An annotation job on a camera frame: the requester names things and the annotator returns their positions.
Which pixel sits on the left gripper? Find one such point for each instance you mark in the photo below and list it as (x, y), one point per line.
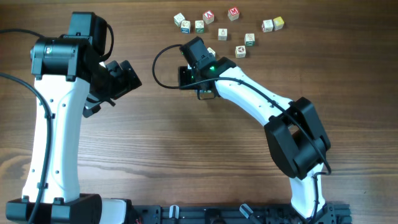
(101, 104)

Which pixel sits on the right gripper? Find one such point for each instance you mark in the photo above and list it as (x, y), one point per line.
(185, 81)

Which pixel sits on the red circle picture block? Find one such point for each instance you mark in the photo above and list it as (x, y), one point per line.
(240, 51)

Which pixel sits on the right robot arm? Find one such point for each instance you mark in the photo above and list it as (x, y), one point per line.
(296, 138)

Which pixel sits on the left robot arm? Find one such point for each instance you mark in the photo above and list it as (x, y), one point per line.
(73, 77)

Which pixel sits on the red-edged block lower left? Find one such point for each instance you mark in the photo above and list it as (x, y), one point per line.
(210, 50)

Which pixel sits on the red-edged block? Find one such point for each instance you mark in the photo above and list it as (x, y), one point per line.
(267, 25)
(210, 50)

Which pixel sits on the blue-edged block upper left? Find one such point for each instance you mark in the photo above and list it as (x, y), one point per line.
(185, 27)

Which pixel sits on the green-edged block upper row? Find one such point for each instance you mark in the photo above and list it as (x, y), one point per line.
(199, 26)

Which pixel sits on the plain wooden block centre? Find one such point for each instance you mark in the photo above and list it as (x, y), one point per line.
(222, 34)

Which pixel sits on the red letter A block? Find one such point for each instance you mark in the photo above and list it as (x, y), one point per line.
(208, 17)

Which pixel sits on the red letter M block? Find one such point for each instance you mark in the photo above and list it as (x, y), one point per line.
(233, 13)

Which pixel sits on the red-edged block far right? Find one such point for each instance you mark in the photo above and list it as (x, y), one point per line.
(267, 25)

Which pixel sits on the yellow letter S block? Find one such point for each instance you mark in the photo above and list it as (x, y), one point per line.
(278, 23)

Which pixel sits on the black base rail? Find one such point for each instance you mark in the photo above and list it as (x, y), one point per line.
(276, 213)

